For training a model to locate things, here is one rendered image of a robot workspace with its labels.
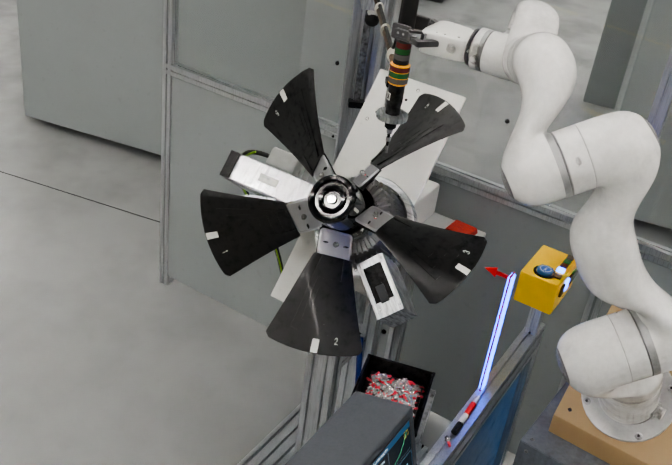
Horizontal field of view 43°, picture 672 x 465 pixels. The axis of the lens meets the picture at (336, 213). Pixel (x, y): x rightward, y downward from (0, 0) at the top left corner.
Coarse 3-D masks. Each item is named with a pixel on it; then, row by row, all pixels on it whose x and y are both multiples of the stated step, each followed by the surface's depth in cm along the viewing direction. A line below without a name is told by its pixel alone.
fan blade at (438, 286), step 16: (384, 224) 198; (400, 224) 200; (416, 224) 201; (384, 240) 194; (400, 240) 195; (416, 240) 195; (432, 240) 197; (448, 240) 197; (464, 240) 197; (480, 240) 197; (400, 256) 192; (416, 256) 192; (432, 256) 193; (448, 256) 193; (464, 256) 194; (480, 256) 194; (416, 272) 190; (432, 272) 190; (448, 272) 190; (432, 288) 188; (448, 288) 188
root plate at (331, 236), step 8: (320, 232) 201; (328, 232) 202; (336, 232) 203; (320, 240) 201; (328, 240) 202; (336, 240) 203; (344, 240) 204; (352, 240) 205; (320, 248) 201; (328, 248) 202; (336, 248) 203; (344, 248) 204; (336, 256) 202; (344, 256) 204
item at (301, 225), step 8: (304, 200) 205; (288, 208) 207; (296, 208) 206; (304, 208) 206; (296, 216) 208; (312, 216) 207; (296, 224) 209; (304, 224) 209; (312, 224) 208; (320, 224) 208
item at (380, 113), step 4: (388, 72) 187; (388, 84) 186; (384, 104) 190; (380, 108) 188; (384, 108) 189; (376, 112) 187; (380, 112) 186; (384, 112) 187; (400, 112) 188; (404, 112) 188; (376, 116) 186; (380, 116) 185; (384, 116) 185; (388, 116) 185; (392, 116) 185; (396, 116) 186; (400, 116) 186; (404, 116) 186; (380, 120) 185; (384, 120) 185; (388, 120) 184; (392, 120) 184; (396, 120) 184; (400, 120) 185; (404, 120) 185; (396, 124) 185
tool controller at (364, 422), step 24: (360, 408) 139; (384, 408) 138; (408, 408) 137; (336, 432) 134; (360, 432) 133; (384, 432) 132; (408, 432) 137; (312, 456) 129; (336, 456) 128; (360, 456) 128; (384, 456) 131; (408, 456) 138
